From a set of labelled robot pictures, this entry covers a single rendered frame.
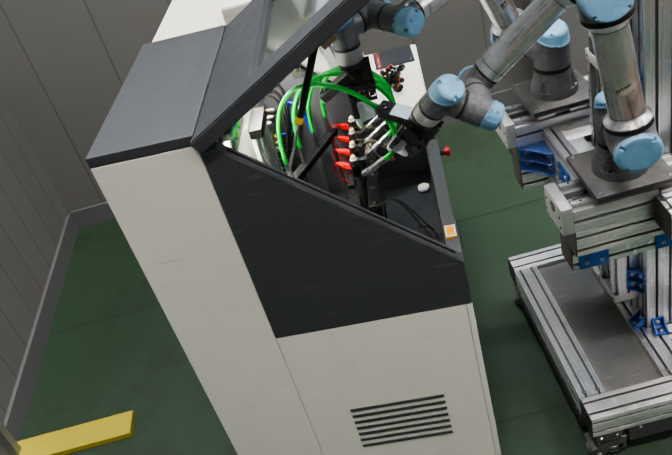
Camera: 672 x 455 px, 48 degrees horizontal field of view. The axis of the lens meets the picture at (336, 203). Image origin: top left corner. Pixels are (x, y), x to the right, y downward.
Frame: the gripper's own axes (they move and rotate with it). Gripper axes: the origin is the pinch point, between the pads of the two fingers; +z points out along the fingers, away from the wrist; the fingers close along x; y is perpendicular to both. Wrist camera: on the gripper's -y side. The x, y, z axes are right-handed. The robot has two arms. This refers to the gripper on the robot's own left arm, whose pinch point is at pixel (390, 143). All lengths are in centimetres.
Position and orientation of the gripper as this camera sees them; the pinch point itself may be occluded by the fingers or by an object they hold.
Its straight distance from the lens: 209.7
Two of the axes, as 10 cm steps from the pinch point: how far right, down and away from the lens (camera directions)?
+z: -2.9, 3.5, 8.9
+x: 4.9, -7.5, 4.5
